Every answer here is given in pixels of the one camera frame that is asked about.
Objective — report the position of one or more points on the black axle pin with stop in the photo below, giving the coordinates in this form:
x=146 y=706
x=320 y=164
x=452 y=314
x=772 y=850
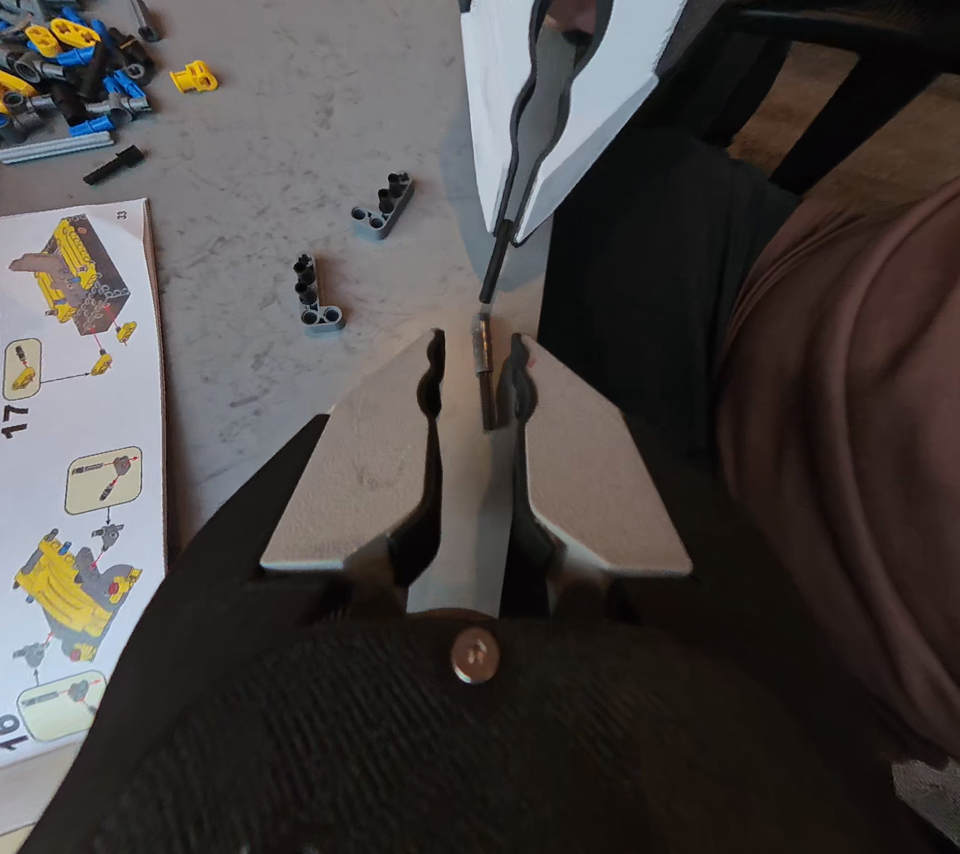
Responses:
x=112 y=166

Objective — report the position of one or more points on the open instruction booklet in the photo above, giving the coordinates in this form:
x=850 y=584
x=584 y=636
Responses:
x=127 y=411

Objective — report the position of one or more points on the grey L-shaped beam with pins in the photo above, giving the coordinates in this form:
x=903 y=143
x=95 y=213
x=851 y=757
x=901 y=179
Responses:
x=322 y=317
x=379 y=223

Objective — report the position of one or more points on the black office chair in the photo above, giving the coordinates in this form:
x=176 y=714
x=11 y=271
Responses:
x=825 y=28

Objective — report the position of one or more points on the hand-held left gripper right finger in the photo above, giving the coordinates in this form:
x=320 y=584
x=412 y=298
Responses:
x=592 y=486

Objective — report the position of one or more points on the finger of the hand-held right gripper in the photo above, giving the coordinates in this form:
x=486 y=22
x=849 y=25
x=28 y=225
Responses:
x=645 y=21
x=502 y=21

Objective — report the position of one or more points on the person's brown sweater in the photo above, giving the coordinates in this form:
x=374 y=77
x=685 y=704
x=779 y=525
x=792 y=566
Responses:
x=840 y=456

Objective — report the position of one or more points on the pile of small building pieces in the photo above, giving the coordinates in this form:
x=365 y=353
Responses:
x=67 y=66

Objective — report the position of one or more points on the dark grey axle connector sleeve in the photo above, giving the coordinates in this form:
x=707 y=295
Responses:
x=484 y=359

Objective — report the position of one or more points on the person's right hand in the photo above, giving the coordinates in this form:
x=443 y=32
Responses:
x=566 y=17

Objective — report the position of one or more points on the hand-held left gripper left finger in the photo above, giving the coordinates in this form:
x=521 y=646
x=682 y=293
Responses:
x=367 y=479

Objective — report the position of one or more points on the light grey ribbed rod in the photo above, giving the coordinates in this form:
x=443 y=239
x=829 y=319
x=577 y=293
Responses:
x=56 y=148

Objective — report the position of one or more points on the yellow connector piece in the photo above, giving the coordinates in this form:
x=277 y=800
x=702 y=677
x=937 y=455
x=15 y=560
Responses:
x=191 y=77

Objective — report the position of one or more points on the dark grey tube piece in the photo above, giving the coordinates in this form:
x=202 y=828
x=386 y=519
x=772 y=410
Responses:
x=145 y=21

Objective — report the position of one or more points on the person's black pants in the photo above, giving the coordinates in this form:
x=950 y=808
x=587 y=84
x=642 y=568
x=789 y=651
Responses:
x=660 y=269

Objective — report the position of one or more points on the black axle rod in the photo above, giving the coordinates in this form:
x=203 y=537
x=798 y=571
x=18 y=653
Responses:
x=495 y=265

